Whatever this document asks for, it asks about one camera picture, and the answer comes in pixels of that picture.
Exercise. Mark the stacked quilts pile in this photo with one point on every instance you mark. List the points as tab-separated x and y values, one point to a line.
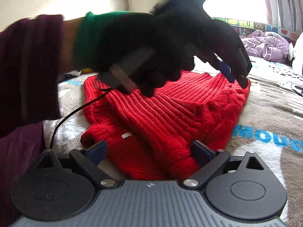
296	55

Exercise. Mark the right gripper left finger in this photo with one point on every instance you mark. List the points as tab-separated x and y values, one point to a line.
85	162

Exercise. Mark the forearm in maroon sleeve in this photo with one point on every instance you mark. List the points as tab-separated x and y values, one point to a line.
34	52

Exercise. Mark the Mickey Mouse plush blanket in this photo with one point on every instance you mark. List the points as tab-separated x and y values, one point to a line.
270	125

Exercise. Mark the black gloved left hand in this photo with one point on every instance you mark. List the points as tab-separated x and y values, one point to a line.
88	35

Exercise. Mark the purple quilt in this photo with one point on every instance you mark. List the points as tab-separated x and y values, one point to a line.
267	45

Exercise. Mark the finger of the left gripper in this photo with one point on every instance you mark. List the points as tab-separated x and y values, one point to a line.
224	69

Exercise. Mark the grey curtain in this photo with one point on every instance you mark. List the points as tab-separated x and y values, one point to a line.
285	14

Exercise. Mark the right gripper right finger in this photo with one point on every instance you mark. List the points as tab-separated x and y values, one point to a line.
212	164

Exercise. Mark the red knit sweater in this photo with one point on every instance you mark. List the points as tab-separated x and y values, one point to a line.
151	138

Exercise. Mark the colourful alphabet foam border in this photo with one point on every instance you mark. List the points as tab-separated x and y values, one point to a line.
245	28

